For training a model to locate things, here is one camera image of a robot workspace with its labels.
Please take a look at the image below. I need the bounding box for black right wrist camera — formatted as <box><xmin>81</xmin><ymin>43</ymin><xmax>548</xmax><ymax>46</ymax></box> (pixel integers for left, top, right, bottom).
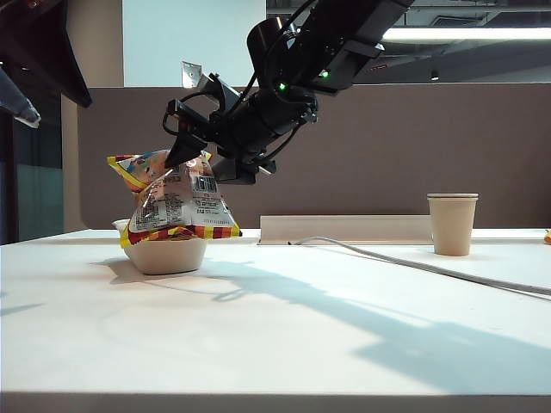
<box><xmin>210</xmin><ymin>157</ymin><xmax>277</xmax><ymax>186</ymax></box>

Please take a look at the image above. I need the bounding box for white cable tray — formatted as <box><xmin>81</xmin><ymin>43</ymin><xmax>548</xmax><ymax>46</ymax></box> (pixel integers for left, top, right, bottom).
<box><xmin>259</xmin><ymin>214</ymin><xmax>433</xmax><ymax>246</ymax></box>

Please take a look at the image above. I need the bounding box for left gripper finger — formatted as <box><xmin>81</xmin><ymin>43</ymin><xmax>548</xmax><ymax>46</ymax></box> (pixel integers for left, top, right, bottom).
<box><xmin>0</xmin><ymin>65</ymin><xmax>42</xmax><ymax>129</ymax></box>
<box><xmin>0</xmin><ymin>0</ymin><xmax>93</xmax><ymax>109</ymax></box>

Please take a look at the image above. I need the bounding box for beige round column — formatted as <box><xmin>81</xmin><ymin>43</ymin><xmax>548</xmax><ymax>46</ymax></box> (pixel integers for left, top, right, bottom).
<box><xmin>59</xmin><ymin>0</ymin><xmax>125</xmax><ymax>233</ymax></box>

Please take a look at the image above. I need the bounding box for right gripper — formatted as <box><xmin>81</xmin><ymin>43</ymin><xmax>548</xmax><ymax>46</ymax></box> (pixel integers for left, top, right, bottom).
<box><xmin>163</xmin><ymin>72</ymin><xmax>243</xmax><ymax>169</ymax></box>

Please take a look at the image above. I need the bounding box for white ceiling light strip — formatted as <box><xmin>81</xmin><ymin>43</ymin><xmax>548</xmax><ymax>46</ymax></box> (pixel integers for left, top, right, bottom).
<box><xmin>381</xmin><ymin>28</ymin><xmax>551</xmax><ymax>43</ymax></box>

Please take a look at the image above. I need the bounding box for beige paper cup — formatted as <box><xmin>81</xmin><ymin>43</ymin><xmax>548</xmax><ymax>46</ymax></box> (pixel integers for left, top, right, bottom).
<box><xmin>425</xmin><ymin>192</ymin><xmax>480</xmax><ymax>258</ymax></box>

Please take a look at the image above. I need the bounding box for silver metal wall plate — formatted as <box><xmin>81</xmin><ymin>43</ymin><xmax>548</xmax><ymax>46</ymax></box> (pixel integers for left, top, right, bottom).
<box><xmin>181</xmin><ymin>60</ymin><xmax>203</xmax><ymax>90</ymax></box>

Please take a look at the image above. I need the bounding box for grey cable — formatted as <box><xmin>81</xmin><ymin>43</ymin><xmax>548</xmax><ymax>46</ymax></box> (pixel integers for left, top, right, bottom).
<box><xmin>292</xmin><ymin>235</ymin><xmax>551</xmax><ymax>298</ymax></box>

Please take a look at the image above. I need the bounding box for orange yellow chips bag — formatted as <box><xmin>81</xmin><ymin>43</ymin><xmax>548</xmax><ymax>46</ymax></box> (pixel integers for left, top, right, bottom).
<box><xmin>106</xmin><ymin>148</ymin><xmax>243</xmax><ymax>249</ymax></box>

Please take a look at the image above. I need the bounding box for brown desk partition panel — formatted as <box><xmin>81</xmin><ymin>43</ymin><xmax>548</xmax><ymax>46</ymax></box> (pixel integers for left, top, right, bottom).
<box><xmin>77</xmin><ymin>83</ymin><xmax>551</xmax><ymax>231</ymax></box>

